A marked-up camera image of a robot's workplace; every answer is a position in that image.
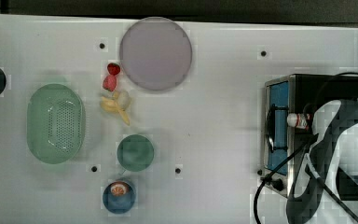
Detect red ketchup bottle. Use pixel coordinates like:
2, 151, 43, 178
286, 113, 312, 130

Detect silver toaster oven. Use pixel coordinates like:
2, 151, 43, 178
258, 74, 358, 197

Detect peeled toy banana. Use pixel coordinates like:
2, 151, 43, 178
100, 91, 131, 125

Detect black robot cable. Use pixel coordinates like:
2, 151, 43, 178
253, 72, 358, 224

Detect green round bowl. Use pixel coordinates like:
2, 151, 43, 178
117, 134, 154, 172

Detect green perforated colander basket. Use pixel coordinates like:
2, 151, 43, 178
26, 83, 86, 164

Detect pink toy strawberry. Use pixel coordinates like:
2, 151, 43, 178
103, 75, 117, 91

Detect red toy strawberry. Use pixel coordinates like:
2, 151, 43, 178
107, 63, 121, 76

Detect round grey plate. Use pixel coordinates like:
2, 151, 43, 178
119, 17, 192, 91

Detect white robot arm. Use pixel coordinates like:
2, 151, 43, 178
286, 100, 358, 224

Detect blue mug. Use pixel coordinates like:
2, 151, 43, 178
102, 178, 136, 215

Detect orange toy fruit slice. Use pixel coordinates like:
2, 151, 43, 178
110, 182, 130, 197

